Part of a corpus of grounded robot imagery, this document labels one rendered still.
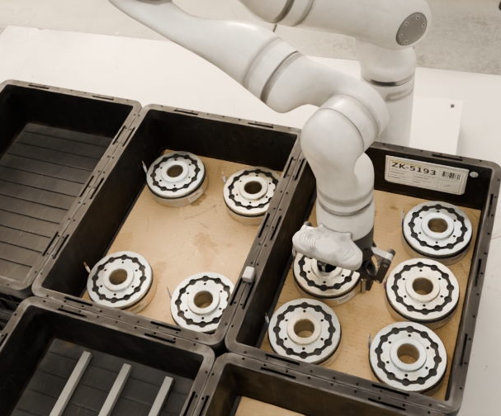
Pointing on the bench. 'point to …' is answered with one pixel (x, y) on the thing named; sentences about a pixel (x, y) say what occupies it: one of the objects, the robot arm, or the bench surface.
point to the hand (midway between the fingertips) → (346, 276)
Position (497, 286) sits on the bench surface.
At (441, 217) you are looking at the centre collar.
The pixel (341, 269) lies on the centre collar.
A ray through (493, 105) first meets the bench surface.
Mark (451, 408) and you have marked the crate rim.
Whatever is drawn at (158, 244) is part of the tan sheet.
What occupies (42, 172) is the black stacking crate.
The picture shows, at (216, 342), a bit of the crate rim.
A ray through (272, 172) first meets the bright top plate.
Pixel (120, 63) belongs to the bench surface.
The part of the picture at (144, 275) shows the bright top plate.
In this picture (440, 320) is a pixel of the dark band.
